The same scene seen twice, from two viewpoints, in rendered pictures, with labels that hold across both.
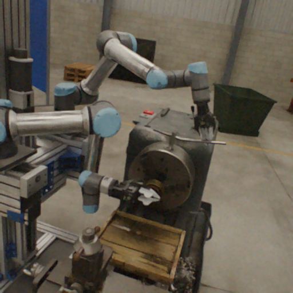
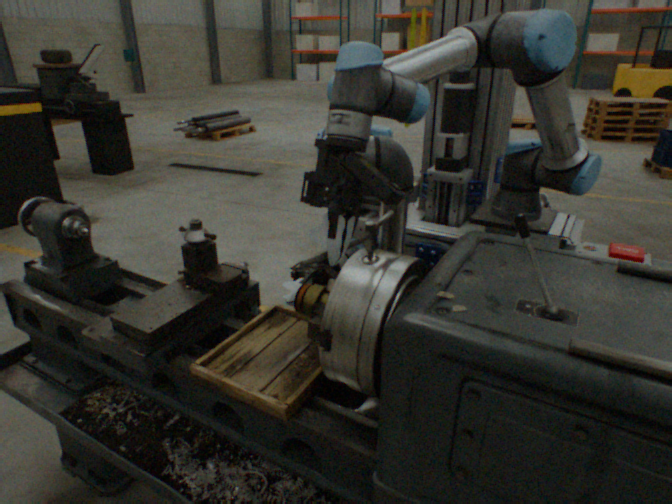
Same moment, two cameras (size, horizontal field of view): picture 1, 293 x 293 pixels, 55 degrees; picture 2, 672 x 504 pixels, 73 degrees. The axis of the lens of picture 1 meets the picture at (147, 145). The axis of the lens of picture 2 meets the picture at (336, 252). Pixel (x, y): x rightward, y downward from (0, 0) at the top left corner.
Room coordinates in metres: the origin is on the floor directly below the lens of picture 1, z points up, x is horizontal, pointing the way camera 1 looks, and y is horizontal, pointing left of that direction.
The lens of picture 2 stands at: (1.41, -0.94, 1.64)
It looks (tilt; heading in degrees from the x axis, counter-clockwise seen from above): 25 degrees down; 107
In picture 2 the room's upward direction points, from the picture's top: straight up
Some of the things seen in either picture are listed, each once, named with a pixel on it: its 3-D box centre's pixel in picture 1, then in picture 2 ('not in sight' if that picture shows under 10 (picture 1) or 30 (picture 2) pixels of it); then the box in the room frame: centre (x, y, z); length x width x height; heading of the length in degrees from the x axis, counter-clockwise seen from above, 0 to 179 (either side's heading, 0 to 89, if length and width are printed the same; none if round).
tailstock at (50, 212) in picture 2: not in sight; (66, 242); (0.07, 0.18, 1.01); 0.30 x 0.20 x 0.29; 167
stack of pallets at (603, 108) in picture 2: not in sight; (625, 119); (4.11, 9.21, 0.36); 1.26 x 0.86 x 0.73; 5
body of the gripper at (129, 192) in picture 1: (125, 191); (315, 275); (1.05, 0.07, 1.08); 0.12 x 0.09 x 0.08; 76
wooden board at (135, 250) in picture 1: (138, 242); (280, 352); (0.98, -0.03, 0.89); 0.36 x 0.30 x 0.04; 77
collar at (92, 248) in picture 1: (87, 242); (197, 233); (0.65, 0.13, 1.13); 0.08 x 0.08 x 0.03
